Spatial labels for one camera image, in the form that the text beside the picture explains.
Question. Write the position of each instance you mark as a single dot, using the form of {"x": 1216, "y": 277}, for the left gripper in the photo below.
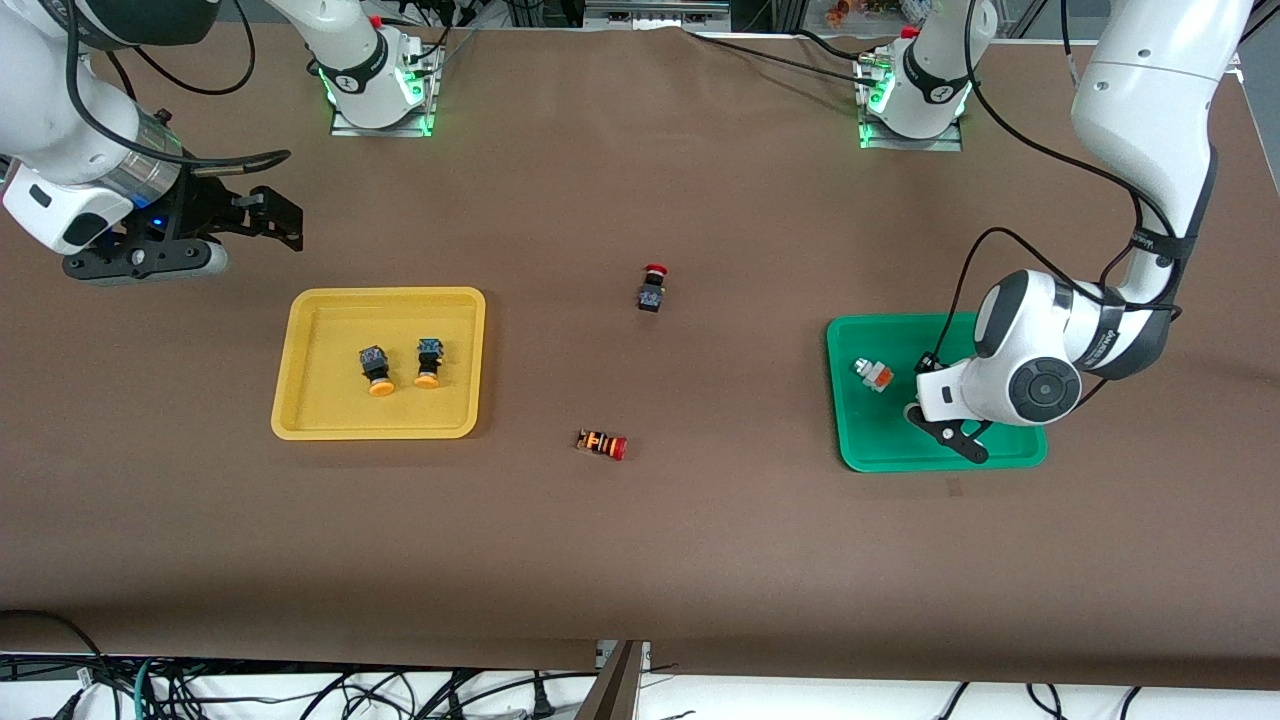
{"x": 920, "y": 365}

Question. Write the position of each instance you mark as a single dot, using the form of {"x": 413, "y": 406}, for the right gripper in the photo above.
{"x": 204, "y": 209}

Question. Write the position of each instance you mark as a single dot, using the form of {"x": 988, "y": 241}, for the orange face silver button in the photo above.
{"x": 872, "y": 375}

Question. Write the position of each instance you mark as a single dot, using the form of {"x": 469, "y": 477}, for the yellow cap push button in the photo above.
{"x": 376, "y": 368}
{"x": 429, "y": 362}

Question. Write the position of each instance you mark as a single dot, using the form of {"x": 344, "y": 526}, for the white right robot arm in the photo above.
{"x": 50, "y": 120}

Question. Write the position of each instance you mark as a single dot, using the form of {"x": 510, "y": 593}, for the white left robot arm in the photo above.
{"x": 1140, "y": 100}

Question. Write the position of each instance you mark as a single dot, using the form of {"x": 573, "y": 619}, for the green plastic tray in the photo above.
{"x": 880, "y": 440}

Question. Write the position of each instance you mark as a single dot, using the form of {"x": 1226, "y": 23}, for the yellow plastic tray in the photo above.
{"x": 330, "y": 410}

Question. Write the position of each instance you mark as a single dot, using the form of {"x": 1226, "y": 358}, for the red cap black button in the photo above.
{"x": 652, "y": 290}

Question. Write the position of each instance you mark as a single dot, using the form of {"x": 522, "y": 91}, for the brown table cover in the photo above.
{"x": 640, "y": 550}

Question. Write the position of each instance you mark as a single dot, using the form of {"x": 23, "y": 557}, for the red cap orange striped button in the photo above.
{"x": 602, "y": 444}

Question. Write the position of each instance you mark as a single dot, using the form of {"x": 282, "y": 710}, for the colourful object pile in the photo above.
{"x": 860, "y": 10}

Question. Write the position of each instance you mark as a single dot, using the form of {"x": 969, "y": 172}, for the black power plug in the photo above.
{"x": 541, "y": 705}

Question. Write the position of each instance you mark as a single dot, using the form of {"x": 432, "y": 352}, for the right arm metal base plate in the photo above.
{"x": 420, "y": 125}

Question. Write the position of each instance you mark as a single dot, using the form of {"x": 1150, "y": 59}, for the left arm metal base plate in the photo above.
{"x": 950, "y": 143}

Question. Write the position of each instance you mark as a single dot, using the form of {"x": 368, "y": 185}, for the table leg with bracket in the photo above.
{"x": 620, "y": 685}

